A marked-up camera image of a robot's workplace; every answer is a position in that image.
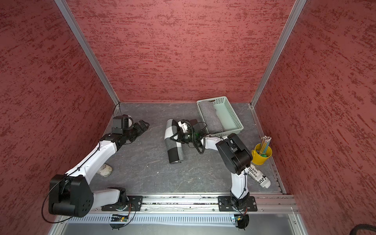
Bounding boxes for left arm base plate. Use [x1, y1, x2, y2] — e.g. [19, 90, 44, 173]
[101, 195, 144, 212]

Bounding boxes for black white checkered scarf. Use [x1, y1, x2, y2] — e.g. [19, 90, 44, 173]
[164, 119, 184, 164]

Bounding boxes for yellow pencil cup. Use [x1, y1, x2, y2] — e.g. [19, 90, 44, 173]
[251, 144, 272, 165]

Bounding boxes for grey knitted scarf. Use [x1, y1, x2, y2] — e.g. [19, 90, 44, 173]
[199, 100, 224, 134]

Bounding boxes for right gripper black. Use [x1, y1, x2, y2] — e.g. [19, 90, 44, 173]
[171, 130, 197, 143]

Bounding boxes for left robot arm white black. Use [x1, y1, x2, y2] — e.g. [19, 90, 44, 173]
[42, 115, 150, 219]

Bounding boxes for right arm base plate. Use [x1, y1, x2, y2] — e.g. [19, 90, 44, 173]
[218, 196, 258, 212]

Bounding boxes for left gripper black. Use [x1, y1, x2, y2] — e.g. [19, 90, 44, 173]
[123, 120, 150, 142]

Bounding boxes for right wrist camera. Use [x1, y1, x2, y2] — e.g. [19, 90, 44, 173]
[178, 119, 193, 133]

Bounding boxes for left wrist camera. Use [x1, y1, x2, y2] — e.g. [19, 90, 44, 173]
[111, 115, 134, 135]

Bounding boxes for aluminium front rail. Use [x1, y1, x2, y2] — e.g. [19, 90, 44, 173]
[60, 193, 300, 213]

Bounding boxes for crumpled beige cloth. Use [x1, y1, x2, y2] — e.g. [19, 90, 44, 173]
[97, 164, 113, 177]

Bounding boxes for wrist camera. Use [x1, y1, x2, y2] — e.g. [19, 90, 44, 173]
[111, 115, 134, 135]
[178, 119, 193, 133]

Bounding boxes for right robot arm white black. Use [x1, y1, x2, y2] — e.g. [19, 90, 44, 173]
[165, 123, 253, 211]

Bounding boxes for white printed cup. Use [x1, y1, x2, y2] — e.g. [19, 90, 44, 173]
[248, 164, 271, 189]

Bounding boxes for light green plastic basket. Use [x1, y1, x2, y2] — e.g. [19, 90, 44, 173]
[196, 96, 243, 139]

